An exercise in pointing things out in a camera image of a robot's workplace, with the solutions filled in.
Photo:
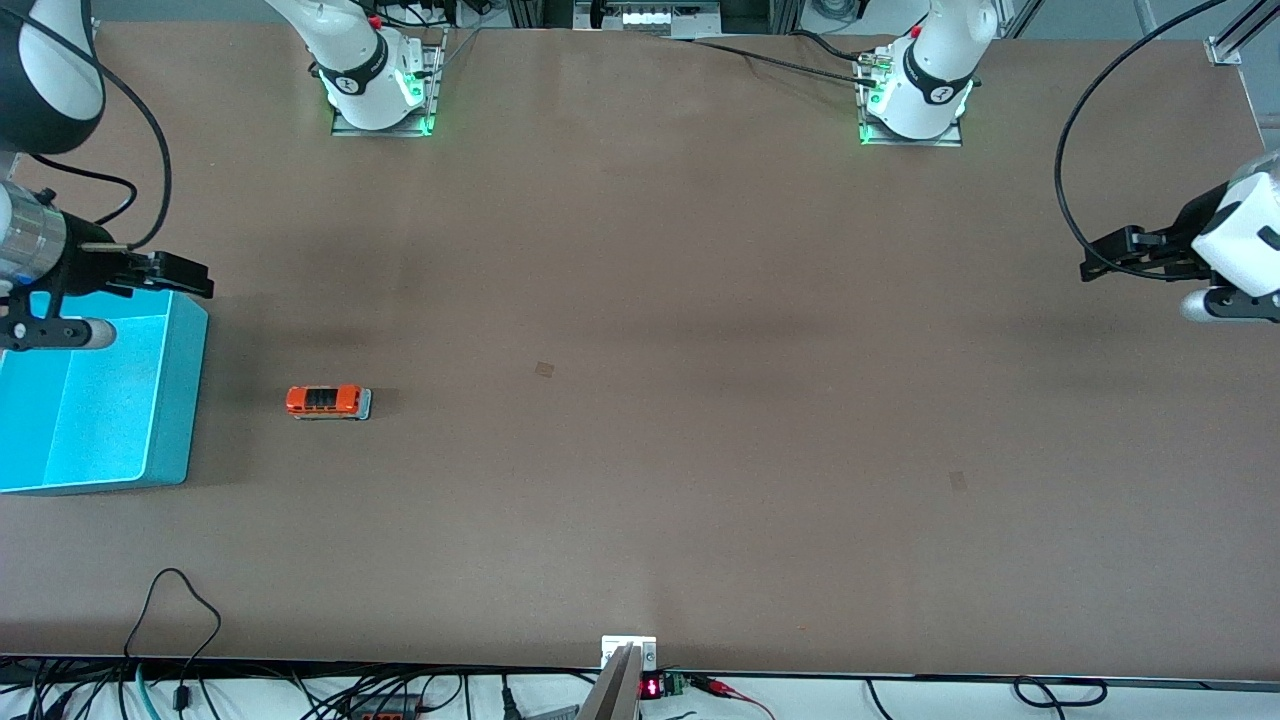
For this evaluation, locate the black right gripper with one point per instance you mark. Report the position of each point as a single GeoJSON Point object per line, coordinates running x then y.
{"type": "Point", "coordinates": [88, 270]}

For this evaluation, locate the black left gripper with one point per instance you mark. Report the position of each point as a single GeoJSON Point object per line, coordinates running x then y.
{"type": "Point", "coordinates": [1178, 243]}

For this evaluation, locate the orange toy bus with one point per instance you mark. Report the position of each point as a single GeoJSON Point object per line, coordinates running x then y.
{"type": "Point", "coordinates": [328, 401]}

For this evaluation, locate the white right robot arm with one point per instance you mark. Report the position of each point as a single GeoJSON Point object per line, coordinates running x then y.
{"type": "Point", "coordinates": [360, 70]}

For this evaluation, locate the blue plastic box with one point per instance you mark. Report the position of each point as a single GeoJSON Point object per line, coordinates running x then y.
{"type": "Point", "coordinates": [100, 420]}

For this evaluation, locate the black box with red ports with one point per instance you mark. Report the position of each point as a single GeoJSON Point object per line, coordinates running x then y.
{"type": "Point", "coordinates": [385, 708]}

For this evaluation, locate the red clip leads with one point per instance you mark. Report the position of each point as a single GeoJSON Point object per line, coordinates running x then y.
{"type": "Point", "coordinates": [730, 690]}

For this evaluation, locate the grey metal bar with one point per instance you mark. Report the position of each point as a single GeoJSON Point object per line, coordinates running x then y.
{"type": "Point", "coordinates": [612, 695]}

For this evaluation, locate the circuit board with red display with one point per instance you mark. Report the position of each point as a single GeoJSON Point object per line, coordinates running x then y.
{"type": "Point", "coordinates": [660, 687]}

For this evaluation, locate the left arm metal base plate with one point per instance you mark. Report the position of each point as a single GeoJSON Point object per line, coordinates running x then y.
{"type": "Point", "coordinates": [955, 138]}

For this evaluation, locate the aluminium corner bracket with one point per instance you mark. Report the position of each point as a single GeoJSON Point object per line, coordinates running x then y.
{"type": "Point", "coordinates": [1225, 50]}

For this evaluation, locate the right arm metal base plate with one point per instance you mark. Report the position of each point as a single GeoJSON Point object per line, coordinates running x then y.
{"type": "Point", "coordinates": [432, 90]}

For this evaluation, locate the aluminium frame with white light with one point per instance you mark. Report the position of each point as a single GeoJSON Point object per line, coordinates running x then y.
{"type": "Point", "coordinates": [660, 15]}

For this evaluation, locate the small white bracket plate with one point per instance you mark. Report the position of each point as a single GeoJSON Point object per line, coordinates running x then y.
{"type": "Point", "coordinates": [628, 645]}

